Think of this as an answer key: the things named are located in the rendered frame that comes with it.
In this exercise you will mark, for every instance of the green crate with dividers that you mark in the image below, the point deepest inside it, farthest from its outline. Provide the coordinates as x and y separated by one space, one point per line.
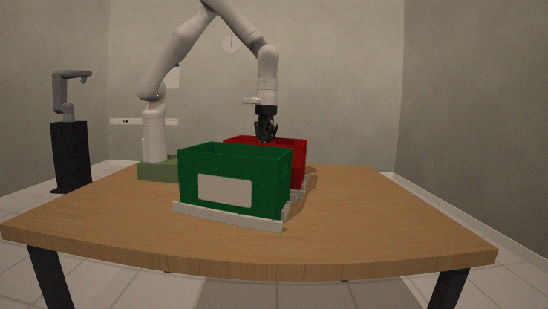
245 179

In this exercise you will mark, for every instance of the red crate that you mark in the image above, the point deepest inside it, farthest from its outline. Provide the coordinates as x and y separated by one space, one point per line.
298 147

